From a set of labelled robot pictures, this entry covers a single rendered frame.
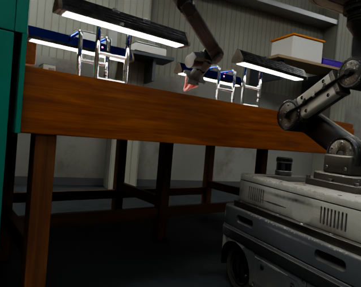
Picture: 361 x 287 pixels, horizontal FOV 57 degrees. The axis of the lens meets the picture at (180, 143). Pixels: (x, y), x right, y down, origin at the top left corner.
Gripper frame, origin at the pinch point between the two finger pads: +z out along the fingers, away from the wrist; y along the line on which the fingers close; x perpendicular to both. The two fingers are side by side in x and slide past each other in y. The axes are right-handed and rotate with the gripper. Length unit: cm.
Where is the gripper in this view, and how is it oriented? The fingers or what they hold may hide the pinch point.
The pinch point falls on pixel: (185, 89)
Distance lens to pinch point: 163.7
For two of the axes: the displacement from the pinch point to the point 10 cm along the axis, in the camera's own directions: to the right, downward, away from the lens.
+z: -5.1, 5.8, 6.3
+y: -7.9, -0.4, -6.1
